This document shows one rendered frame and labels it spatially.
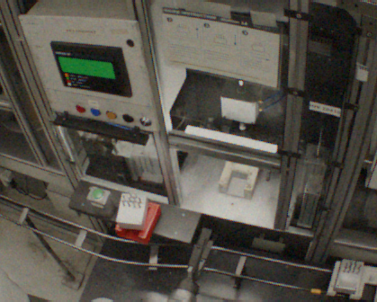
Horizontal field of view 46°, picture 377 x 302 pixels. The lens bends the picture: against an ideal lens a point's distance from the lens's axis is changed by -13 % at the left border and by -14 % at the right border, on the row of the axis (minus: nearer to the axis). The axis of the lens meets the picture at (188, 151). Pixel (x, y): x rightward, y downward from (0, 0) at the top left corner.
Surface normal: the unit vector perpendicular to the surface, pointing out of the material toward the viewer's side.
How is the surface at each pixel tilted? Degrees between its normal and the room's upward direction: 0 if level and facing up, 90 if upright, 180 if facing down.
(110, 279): 0
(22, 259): 0
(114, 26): 90
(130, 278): 0
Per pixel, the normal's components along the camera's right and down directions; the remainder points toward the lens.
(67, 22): -0.32, 0.78
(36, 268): -0.09, -0.59
